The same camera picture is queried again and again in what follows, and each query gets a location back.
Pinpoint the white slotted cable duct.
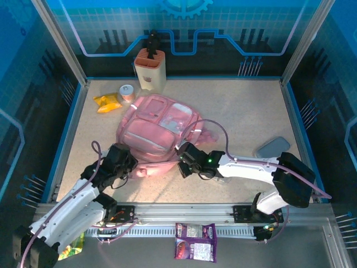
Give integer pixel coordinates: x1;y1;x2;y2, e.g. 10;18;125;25
85;225;256;238

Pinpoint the yellow snack packet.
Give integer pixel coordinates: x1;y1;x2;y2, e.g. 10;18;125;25
93;92;123;114

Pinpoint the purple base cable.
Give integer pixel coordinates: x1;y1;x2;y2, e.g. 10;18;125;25
262;206;291;244
89;217;139;245

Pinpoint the beige knife block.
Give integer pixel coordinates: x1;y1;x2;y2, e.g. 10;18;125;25
133;47;167;92

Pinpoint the purple snack bag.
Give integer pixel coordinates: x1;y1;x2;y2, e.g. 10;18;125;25
174;222;218;263

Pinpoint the small electronics board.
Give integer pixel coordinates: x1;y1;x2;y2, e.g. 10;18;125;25
97;223;118;237
254;223;273;242

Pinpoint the green snack bag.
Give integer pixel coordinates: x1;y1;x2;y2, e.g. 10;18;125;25
57;231;85;261

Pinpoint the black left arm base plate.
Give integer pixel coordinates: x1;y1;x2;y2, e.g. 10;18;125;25
104;205;136;224

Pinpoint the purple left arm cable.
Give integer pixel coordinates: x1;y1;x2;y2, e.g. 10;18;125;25
19;140;103;268

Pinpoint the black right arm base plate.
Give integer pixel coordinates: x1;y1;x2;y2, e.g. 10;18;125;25
233;205;284;224

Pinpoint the aluminium mounting rail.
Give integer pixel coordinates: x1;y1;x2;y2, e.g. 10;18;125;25
117;203;235;224

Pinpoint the black knife handle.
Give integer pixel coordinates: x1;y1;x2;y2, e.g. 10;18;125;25
147;29;160;60

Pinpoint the aluminium frame post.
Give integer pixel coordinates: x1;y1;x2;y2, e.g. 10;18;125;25
30;0;90;86
280;0;337;87

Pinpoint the grey pencil case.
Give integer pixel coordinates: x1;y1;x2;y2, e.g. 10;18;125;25
255;136;291;159

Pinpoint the pink student backpack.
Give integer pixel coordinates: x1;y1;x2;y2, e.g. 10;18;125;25
115;94;220;179

